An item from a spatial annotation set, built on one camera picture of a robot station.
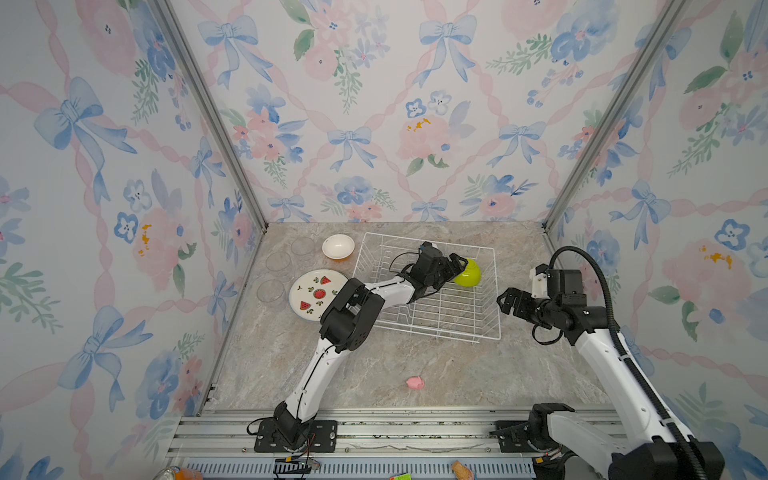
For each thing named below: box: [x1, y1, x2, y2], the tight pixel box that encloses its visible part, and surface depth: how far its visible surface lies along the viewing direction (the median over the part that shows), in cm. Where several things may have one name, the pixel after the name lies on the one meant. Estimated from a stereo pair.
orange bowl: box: [322, 234, 355, 262], surface depth 112 cm
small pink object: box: [406, 376, 425, 390], surface depth 83 cm
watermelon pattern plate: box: [289, 269, 348, 322], surface depth 100 cm
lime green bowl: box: [454, 258, 481, 287], surface depth 100 cm
